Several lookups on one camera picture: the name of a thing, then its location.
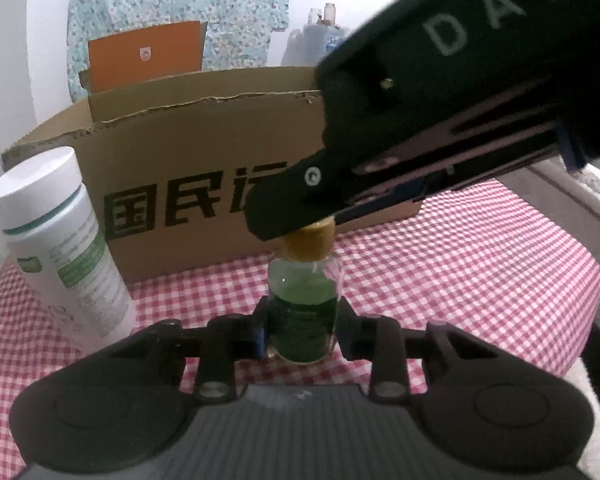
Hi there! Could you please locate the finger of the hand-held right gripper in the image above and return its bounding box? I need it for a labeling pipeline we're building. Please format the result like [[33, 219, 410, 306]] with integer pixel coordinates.
[[332, 179, 427, 226], [244, 147, 363, 242]]

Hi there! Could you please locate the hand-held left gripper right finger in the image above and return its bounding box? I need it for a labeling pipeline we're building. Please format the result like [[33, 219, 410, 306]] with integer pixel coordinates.
[[336, 296, 506, 403]]

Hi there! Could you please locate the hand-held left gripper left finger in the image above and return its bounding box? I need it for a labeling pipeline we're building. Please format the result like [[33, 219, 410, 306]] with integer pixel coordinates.
[[95, 296, 268, 403]]

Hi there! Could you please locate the green glass dropper bottle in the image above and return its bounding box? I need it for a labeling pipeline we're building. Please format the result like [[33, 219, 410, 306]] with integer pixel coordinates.
[[266, 222, 342, 365]]

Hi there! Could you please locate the brown cardboard box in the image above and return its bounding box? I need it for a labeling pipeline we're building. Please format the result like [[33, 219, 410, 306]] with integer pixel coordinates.
[[2, 65, 423, 286]]

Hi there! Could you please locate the grey quilted mattress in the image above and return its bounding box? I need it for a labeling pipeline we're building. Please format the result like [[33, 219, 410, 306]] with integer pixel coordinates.
[[495, 160, 600, 233]]

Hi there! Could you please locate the blue water jug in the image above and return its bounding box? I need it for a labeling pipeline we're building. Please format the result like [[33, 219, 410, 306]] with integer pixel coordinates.
[[285, 2, 353, 68]]

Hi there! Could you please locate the orange cardboard box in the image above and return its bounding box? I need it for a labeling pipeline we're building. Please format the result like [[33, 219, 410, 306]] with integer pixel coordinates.
[[78, 21, 208, 95]]

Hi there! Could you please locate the white supplement bottle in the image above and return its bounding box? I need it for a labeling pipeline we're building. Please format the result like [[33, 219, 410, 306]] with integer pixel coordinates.
[[0, 146, 138, 353]]

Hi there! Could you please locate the white fluffy mat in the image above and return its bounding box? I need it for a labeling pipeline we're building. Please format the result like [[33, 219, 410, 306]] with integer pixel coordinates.
[[567, 357, 600, 441]]

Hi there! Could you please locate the white curtain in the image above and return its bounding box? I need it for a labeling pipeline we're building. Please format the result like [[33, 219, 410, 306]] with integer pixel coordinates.
[[0, 0, 71, 291]]

